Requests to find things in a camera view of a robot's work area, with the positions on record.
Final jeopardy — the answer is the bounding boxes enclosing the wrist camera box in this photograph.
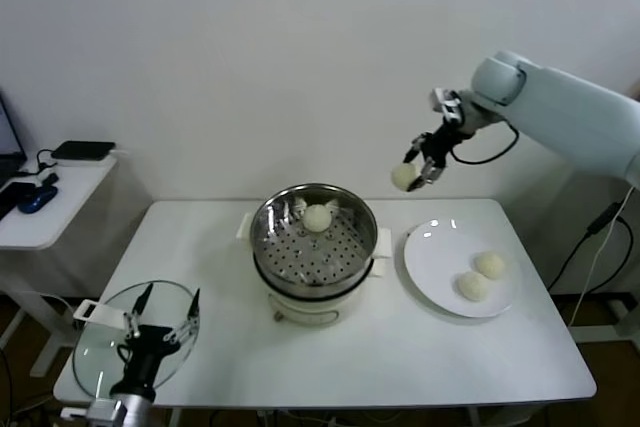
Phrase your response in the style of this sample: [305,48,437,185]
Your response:
[62,398,126,422]
[430,88,464,123]

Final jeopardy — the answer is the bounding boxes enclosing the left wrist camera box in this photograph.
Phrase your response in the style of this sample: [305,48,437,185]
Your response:
[62,398,126,422]

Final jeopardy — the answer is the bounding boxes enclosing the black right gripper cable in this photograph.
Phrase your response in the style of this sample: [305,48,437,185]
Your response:
[448,121,521,166]

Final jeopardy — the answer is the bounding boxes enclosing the black flat case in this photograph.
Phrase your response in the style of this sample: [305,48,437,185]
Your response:
[0,181,37,221]

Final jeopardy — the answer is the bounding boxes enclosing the white steamed baozi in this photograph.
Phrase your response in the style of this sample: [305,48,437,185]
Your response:
[302,204,333,234]
[390,162,420,192]
[453,271,492,302]
[473,250,508,280]

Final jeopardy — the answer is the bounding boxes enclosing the white desk leg frame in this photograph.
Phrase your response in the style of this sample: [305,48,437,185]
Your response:
[569,299,640,343]

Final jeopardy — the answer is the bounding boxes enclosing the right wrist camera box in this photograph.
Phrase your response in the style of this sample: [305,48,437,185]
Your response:
[430,88,464,123]

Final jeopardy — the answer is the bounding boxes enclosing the blue computer mouse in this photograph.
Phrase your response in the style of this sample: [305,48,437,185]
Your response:
[17,186,59,216]

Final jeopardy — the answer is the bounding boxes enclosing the black power adapter cable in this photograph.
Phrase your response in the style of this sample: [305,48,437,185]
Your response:
[547,200,632,293]

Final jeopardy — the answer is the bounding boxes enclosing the black flat device box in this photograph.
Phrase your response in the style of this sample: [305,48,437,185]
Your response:
[50,141,116,163]

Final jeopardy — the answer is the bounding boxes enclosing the black laptop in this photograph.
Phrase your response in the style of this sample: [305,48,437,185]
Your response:
[0,94,27,188]

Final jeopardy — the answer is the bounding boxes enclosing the white wall cable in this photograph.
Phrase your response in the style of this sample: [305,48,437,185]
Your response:
[569,186,632,328]

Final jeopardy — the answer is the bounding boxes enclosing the white round plate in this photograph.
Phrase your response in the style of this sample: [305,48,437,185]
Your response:
[397,219,521,319]

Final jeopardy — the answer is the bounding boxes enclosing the white side table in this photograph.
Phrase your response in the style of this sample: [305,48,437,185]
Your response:
[0,149,127,379]

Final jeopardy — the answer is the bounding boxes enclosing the stainless steel steamer basket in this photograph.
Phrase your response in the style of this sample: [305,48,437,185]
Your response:
[248,182,379,288]

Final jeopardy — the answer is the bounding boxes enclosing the glass lid with white handle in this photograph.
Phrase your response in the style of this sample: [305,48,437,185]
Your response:
[70,280,200,397]

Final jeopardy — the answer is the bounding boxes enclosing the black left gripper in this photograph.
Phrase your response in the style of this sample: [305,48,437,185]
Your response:
[110,282,202,394]

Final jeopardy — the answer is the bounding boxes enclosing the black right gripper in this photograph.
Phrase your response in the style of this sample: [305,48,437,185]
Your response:
[403,119,466,192]

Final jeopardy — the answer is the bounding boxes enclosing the thin black usb cable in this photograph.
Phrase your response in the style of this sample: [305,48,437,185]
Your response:
[33,148,57,174]

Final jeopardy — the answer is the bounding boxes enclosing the white electric cooking pot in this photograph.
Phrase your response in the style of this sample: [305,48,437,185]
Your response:
[235,214,392,328]

